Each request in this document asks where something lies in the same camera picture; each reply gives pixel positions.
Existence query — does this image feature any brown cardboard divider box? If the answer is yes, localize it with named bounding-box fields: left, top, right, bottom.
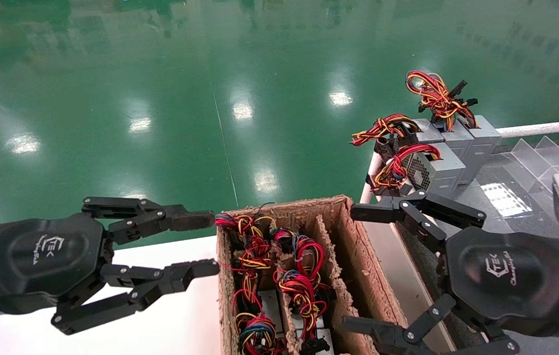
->
left=216, top=195, right=410, bottom=355

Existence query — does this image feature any long white frame pipe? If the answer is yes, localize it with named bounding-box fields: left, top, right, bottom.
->
left=496, top=118, right=559, bottom=139

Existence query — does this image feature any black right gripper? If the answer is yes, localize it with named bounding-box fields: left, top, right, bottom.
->
left=342, top=190, right=559, bottom=355

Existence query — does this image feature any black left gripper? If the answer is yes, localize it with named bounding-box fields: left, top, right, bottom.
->
left=0, top=196, right=221, bottom=336

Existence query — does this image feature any short white frame pipe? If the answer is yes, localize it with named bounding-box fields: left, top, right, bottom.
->
left=358, top=150, right=383, bottom=205

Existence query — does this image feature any clear acrylic divider rack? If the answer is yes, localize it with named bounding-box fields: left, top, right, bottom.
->
left=501, top=133, right=559, bottom=198

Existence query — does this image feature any grey power supply with cables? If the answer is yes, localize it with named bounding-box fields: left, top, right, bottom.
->
left=351, top=114, right=445, bottom=148
left=273, top=269, right=335, bottom=355
left=459, top=115, right=502, bottom=185
left=234, top=296, right=287, bottom=355
left=268, top=226, right=327, bottom=277
left=406, top=71, right=480, bottom=166
left=215, top=213, right=285, bottom=338

